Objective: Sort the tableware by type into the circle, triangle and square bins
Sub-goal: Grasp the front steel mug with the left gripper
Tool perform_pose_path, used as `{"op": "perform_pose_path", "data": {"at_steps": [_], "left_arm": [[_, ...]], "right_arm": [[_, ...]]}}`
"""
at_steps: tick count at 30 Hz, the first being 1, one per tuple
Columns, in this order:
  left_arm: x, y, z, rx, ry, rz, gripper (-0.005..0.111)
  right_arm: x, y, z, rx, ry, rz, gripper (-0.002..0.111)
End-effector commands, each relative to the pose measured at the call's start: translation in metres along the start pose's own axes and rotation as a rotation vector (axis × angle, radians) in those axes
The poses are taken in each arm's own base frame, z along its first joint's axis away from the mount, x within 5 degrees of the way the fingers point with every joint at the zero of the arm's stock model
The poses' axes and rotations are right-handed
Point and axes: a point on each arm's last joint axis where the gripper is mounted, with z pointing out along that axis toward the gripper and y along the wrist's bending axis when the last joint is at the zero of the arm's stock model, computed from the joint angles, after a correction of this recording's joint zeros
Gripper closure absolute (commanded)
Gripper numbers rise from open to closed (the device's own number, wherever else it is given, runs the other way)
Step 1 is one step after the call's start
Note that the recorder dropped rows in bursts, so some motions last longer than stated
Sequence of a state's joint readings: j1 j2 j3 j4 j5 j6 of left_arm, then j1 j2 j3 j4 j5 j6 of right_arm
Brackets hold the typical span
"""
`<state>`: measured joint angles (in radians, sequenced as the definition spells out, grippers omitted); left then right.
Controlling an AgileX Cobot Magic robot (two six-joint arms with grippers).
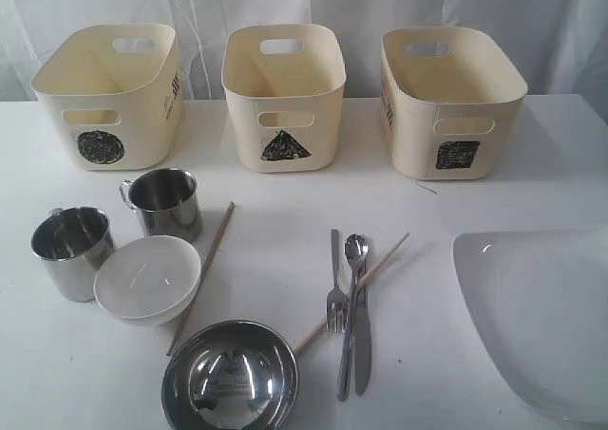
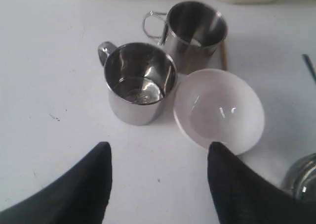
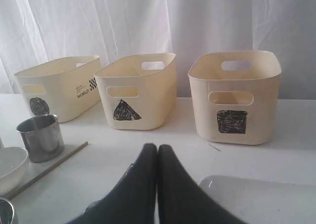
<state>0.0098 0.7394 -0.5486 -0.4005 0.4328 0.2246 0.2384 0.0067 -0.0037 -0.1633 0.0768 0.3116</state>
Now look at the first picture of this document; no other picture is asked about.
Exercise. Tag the cream bin with circle mark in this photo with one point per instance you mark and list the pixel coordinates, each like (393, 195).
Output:
(113, 94)

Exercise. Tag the steel spoon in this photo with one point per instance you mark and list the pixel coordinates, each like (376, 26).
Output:
(356, 251)

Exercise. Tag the cream bin with triangle mark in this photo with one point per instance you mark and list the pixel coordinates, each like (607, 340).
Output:
(284, 89)

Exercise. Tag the white curtain backdrop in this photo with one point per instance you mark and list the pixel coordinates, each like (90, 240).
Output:
(559, 46)

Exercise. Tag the wooden chopstick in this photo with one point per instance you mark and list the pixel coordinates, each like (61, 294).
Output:
(364, 281)
(204, 270)

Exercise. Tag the steel fork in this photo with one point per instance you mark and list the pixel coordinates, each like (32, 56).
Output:
(336, 302)

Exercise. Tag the white square plate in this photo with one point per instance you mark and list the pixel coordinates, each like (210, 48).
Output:
(538, 300)

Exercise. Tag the steel table knife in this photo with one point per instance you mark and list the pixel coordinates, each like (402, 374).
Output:
(362, 343)

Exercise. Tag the stainless steel bowl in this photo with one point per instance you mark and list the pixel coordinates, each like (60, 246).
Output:
(235, 374)

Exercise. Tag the steel mug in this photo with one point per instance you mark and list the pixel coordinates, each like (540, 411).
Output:
(73, 244)
(165, 203)

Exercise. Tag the cream bin with square mark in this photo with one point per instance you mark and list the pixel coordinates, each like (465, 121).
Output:
(449, 97)

